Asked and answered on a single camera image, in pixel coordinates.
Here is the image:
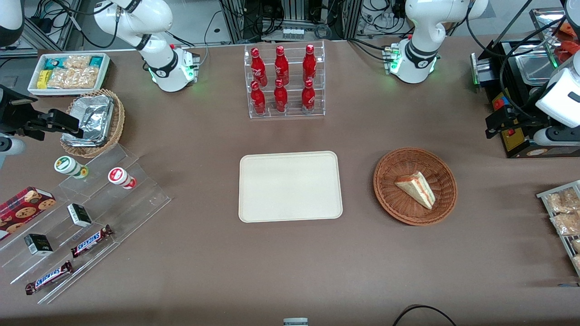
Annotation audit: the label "steel framed glass case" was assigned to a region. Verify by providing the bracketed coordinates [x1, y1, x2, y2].
[529, 6, 580, 69]

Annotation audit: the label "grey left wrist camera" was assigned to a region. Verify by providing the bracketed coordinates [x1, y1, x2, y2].
[533, 127, 580, 146]

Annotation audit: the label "light tan wicker basket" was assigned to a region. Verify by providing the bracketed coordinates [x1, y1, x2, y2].
[60, 88, 126, 158]

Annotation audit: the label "clear acrylic bottle rack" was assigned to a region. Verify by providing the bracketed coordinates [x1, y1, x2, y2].
[244, 40, 326, 120]

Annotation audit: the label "clear acrylic step display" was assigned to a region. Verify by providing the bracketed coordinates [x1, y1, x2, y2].
[0, 144, 172, 305]

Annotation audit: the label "stacked aluminium foil containers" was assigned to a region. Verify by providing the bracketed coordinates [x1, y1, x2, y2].
[62, 95, 114, 147]

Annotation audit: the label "green lid yogurt cup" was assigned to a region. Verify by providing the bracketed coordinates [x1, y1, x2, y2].
[54, 155, 89, 179]

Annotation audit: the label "steel wire tray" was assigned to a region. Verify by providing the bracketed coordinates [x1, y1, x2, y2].
[536, 180, 580, 278]

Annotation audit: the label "small black carton box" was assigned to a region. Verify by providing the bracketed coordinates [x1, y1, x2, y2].
[24, 233, 54, 256]
[67, 203, 93, 228]

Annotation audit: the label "white rectangular snack tray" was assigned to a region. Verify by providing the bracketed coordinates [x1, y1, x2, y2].
[28, 53, 111, 97]

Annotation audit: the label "snickers chocolate bar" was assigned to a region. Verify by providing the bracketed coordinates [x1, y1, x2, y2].
[70, 225, 114, 259]
[24, 261, 74, 296]

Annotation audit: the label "large clear cracker pack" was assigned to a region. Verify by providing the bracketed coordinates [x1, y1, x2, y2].
[47, 67, 100, 90]

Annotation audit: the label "brown wicker basket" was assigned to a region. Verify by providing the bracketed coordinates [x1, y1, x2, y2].
[373, 147, 458, 226]

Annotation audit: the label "triangular sandwich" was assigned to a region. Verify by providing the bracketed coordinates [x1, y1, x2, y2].
[394, 171, 436, 210]

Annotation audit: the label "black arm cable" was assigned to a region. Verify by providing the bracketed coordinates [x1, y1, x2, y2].
[466, 0, 572, 120]

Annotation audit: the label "small clear cracker pack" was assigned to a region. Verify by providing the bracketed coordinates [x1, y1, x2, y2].
[63, 55, 92, 70]

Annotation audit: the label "cream plastic tray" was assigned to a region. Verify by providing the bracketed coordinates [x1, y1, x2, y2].
[238, 151, 343, 223]

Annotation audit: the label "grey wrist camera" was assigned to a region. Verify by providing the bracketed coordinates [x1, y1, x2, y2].
[533, 127, 580, 146]
[0, 135, 26, 157]

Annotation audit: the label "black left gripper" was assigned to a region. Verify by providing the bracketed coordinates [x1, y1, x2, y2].
[485, 102, 551, 139]

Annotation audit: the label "black food warmer machine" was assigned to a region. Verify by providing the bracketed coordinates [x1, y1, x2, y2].
[470, 40, 580, 159]

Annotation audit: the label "red lid yogurt cup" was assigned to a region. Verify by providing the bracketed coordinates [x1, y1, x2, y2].
[107, 167, 137, 190]

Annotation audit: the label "aluminium profile frame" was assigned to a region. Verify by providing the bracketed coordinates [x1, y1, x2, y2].
[219, 0, 363, 43]

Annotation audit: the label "red cola bottle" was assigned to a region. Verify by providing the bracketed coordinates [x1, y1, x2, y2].
[251, 48, 268, 87]
[275, 45, 290, 86]
[274, 79, 289, 113]
[303, 44, 317, 84]
[301, 79, 316, 114]
[251, 81, 266, 115]

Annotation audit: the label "red plaid cookie box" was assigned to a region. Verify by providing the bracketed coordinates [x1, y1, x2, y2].
[0, 186, 57, 241]

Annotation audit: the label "black looped cable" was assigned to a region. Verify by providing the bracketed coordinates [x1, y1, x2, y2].
[391, 304, 459, 326]

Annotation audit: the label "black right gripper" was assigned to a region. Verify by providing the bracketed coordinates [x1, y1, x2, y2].
[0, 85, 85, 141]

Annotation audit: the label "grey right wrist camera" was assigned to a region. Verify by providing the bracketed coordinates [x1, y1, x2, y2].
[0, 135, 26, 157]

